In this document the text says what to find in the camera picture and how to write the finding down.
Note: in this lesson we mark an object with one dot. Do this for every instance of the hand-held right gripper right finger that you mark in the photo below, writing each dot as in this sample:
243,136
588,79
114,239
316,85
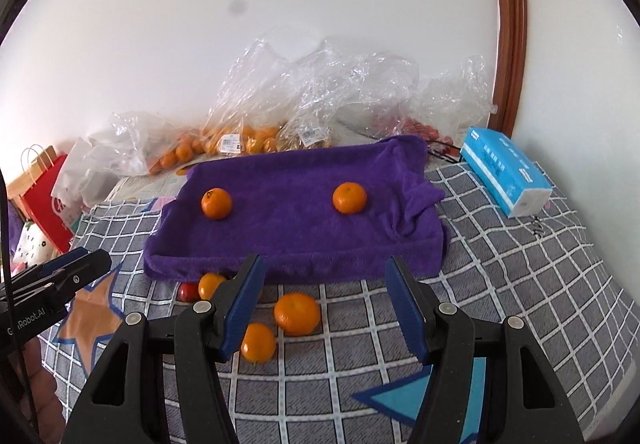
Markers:
407,309

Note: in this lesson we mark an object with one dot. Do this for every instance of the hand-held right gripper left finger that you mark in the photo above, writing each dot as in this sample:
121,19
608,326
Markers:
245,304

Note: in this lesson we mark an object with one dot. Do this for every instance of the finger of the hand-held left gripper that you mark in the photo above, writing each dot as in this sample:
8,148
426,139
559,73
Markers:
62,260
82,274

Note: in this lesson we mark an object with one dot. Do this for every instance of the red apple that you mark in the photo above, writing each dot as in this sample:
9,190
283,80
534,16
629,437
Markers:
187,292

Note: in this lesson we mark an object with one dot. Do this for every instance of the purple towel covered tray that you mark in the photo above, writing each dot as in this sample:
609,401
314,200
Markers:
300,234

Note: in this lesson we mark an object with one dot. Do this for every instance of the bagged small red fruits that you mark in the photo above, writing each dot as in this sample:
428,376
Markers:
422,128

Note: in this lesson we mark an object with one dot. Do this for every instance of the person's left hand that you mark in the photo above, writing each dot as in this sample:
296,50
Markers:
45,384

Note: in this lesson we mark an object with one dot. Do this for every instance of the white plush toy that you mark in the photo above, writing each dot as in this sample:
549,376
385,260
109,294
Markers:
31,244

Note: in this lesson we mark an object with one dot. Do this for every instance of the red paper bag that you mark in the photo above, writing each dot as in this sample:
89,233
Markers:
42,204

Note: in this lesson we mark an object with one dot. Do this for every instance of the grey checkered blanket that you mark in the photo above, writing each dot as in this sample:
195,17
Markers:
500,284

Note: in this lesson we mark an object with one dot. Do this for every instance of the orange with stem mark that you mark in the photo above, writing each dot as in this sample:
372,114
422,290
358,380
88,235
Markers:
216,203

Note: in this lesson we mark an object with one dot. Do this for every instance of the pile of bagged oranges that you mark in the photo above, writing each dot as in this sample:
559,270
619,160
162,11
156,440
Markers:
172,155
257,137

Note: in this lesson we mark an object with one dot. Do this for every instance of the blue tissue pack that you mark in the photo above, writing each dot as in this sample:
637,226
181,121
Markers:
505,169

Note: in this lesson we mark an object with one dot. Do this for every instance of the clear plastic bag white label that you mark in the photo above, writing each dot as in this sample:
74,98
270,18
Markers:
250,94
345,84

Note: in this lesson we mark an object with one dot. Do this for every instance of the brown wooden door frame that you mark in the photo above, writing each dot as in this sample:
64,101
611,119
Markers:
512,24

